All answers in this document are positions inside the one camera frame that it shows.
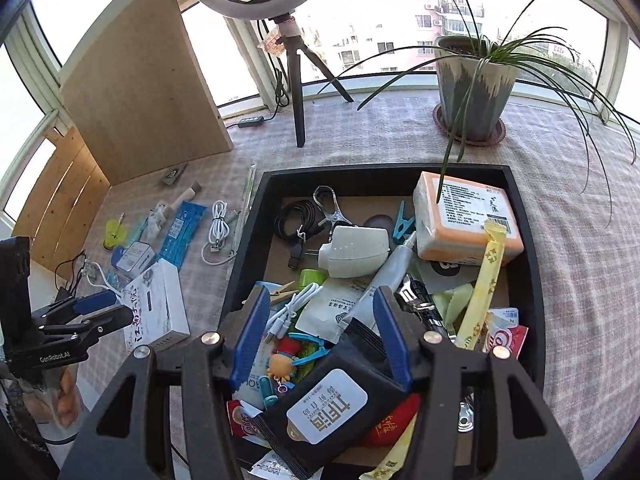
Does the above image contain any red pouch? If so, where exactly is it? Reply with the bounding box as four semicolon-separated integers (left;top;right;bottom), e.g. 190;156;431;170
370;392;421;448

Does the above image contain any pink plaid desktop cloth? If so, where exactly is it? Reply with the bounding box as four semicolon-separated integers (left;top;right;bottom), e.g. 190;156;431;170
77;87;640;461

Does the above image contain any white charger adapter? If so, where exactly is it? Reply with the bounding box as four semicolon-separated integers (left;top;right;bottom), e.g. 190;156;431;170
317;226;391;279

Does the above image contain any blue packet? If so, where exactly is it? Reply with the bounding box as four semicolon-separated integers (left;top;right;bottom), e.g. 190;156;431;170
159;201;207;267

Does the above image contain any short white cable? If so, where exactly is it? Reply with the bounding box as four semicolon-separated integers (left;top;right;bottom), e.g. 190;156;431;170
265;282;321;343

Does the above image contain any black tripod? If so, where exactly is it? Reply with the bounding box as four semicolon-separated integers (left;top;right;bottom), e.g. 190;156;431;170
272;12;353;148

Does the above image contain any black wet wipes pack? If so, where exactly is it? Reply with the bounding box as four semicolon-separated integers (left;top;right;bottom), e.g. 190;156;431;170
257;330;413;478

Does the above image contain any grey and white plant pot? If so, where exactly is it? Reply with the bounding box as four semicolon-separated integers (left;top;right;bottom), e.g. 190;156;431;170
434;35;521;142

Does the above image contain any white printed tissue box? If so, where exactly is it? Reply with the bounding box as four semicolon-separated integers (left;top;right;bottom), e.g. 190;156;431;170
121;259;191;353

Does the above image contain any metal nail clipper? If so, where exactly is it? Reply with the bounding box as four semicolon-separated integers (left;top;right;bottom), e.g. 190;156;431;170
400;275;436;321

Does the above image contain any red and white creamer sachet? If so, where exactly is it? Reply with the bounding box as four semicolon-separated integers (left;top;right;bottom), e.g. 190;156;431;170
482;307;529;361

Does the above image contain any yellow-green hand fan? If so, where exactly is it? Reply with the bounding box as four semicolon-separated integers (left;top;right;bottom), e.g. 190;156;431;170
103;212;131;251

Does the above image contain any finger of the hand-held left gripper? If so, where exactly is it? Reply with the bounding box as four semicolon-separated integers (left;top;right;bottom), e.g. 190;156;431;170
39;306;136;347
32;289;119;329

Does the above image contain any pink patterned tag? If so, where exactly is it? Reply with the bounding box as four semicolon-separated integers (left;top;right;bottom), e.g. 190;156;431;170
257;15;301;56

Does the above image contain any orange toy keychain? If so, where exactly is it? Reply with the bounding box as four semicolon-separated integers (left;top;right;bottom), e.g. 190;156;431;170
267;335;331;411

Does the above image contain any wooden clothespin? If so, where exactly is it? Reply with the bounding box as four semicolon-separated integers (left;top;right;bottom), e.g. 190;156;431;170
255;280;297;306

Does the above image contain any coiled black cable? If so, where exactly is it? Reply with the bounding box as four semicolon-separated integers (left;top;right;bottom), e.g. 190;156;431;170
272;199;326;271

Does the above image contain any black cable with inline controller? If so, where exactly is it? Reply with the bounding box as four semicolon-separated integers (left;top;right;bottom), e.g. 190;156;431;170
222;20;292;131

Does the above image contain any person's left forearm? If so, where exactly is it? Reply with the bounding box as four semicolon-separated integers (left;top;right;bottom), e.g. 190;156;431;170
0;375;61;480

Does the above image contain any white sachet packet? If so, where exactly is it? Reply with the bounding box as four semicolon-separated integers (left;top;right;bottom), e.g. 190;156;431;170
300;277;381;346

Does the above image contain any brown pot saucer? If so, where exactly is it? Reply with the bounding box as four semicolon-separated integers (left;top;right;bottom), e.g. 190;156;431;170
432;102;507;147

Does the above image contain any orange tissue pack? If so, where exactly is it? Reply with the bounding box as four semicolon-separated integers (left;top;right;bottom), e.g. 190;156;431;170
412;171;525;267

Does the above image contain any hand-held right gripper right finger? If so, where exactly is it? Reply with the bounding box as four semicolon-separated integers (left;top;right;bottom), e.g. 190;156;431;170
372;286;583;480

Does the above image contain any green cloth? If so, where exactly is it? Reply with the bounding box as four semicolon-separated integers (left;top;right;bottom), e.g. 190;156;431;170
432;282;473;331

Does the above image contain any long yellow sachet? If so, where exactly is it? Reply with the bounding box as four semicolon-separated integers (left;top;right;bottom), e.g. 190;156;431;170
454;221;507;351

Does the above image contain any small grey device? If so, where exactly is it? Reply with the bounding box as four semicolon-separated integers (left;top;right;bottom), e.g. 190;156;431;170
161;162;188;186

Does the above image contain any grey tube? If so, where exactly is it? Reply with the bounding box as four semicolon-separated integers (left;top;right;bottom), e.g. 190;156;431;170
345;232;417;326

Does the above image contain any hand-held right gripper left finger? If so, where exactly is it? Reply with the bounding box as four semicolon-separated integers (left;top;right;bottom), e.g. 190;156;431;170
57;285;273;480

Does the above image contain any black tray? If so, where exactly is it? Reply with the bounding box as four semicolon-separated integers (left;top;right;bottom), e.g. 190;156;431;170
220;164;546;480

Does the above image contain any short yellow sachet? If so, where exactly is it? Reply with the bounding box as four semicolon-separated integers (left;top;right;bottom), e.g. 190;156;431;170
360;412;418;480

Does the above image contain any blue clothespin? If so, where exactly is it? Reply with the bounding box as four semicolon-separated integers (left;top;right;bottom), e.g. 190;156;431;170
391;201;416;241

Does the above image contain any green grass plant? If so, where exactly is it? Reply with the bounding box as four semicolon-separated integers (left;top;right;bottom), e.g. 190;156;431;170
317;0;638;228

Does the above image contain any green tape roll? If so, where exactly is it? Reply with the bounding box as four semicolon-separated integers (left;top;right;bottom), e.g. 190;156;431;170
299;268;328;291

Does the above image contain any metal clip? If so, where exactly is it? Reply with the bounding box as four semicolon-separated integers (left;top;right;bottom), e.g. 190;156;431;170
312;186;358;228

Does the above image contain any thin black cable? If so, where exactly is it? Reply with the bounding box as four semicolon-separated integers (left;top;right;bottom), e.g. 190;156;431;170
52;252;101;301

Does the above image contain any person's left hand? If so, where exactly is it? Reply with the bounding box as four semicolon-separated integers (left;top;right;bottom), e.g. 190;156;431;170
50;367;85;428

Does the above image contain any coiled white cable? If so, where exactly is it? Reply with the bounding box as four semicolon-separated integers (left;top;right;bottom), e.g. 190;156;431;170
201;200;241;266

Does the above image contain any wooden board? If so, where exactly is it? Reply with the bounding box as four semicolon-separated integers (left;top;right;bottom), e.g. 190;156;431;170
60;0;235;186

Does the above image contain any small white and blue box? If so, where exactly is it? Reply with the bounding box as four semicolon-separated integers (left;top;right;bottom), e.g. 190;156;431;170
111;241;157;281

